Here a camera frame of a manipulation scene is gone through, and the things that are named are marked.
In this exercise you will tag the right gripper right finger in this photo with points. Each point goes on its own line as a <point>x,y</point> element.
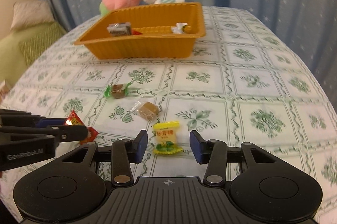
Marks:
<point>214,154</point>

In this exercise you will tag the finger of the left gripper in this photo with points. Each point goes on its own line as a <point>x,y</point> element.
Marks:
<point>13,118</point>
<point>62,133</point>

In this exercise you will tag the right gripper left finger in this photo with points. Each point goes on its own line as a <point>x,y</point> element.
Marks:
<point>125,152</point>

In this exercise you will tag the red silver candy packet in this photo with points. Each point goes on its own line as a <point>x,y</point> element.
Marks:
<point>86,134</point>

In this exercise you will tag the yellow candy packet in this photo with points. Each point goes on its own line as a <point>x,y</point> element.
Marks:
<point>166,138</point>

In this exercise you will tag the clear brown candy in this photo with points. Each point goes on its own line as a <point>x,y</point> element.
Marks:
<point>146,110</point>

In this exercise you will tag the green brown candy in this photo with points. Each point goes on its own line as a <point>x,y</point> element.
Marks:
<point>117,91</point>

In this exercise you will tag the grey striped snack packet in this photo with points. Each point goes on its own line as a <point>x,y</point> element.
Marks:
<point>120,29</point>

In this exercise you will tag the green black snack pouch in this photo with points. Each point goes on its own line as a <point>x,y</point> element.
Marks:
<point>181,28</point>

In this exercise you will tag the red snack packet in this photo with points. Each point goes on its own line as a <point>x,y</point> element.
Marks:
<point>134,32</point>

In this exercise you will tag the small white box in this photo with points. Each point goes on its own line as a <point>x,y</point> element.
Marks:
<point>5,88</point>

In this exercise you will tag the light green sofa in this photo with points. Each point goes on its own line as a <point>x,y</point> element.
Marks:
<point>13,64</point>

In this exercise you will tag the green zigzag cushion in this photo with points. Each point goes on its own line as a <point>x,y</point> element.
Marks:
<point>41,38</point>

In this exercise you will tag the floral white green tablecloth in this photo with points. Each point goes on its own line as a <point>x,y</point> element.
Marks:
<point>241,83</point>

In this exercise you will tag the beige embroidered pillow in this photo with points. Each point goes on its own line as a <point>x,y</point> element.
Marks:
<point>30,13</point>

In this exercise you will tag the orange plastic tray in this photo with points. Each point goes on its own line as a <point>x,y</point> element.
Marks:
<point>154,22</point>

